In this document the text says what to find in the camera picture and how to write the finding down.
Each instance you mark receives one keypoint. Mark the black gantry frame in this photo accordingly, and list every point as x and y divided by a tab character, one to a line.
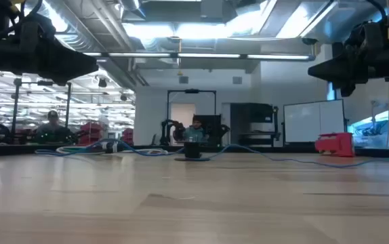
15	108
191	91

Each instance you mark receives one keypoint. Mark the yellow hanging tag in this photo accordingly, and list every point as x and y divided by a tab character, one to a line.
180	72

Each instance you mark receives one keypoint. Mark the silver ribbed air duct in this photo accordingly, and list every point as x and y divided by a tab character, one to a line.
76	40

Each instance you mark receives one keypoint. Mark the long ceiling light strip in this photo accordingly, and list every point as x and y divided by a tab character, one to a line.
208	55

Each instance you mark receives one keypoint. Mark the ceiling dome camera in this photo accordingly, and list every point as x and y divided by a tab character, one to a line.
309	41

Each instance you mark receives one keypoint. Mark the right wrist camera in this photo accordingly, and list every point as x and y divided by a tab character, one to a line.
367	34

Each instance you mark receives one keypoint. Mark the grey wall vent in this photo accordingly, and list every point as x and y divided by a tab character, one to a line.
183	80
237	80

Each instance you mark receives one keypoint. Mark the red tool cart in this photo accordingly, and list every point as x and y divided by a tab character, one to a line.
91	133
127	136

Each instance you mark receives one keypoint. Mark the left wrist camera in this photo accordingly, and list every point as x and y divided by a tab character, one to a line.
37	30

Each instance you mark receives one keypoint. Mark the small blue connector module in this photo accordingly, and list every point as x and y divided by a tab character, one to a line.
192	150

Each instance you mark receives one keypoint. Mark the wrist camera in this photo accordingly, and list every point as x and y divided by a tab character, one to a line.
37	30
367	34

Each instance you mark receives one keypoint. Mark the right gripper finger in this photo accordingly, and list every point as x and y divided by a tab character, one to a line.
337	64
340	77

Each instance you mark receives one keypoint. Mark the black ceiling spotlight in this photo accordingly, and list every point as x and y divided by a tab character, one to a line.
102	82
123	97

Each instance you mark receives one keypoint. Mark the pale door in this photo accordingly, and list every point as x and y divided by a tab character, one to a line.
182	113

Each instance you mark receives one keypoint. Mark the whiteboard with black frame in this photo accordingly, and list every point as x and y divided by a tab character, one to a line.
313	122

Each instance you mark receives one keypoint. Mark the red tape dispenser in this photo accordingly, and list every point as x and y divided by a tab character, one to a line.
337	144

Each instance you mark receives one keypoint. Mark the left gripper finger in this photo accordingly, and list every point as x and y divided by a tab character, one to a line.
69	75
72	59

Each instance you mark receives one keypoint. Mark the black shelf cart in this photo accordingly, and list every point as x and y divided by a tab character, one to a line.
252	112

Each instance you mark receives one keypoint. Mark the black upright panel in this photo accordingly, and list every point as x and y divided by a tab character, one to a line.
215	123

